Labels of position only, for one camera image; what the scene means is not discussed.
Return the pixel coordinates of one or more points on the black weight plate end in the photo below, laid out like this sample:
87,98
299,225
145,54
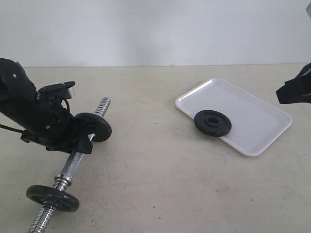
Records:
89,123

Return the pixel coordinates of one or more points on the white rectangular plastic tray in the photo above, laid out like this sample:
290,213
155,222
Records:
256,124

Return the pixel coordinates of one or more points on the black weight plate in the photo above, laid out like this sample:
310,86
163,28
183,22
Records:
212,123
61,200

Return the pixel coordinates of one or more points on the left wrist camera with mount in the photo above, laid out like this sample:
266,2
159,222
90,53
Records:
63,90

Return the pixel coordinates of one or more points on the chrome dumbbell bar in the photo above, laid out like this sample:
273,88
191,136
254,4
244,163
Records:
61,182

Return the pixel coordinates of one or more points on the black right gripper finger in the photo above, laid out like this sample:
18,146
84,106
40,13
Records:
291,93
303,77

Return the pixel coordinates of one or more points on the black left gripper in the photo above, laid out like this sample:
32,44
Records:
49,123

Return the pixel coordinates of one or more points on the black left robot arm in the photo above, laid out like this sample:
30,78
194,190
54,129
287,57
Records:
16,90

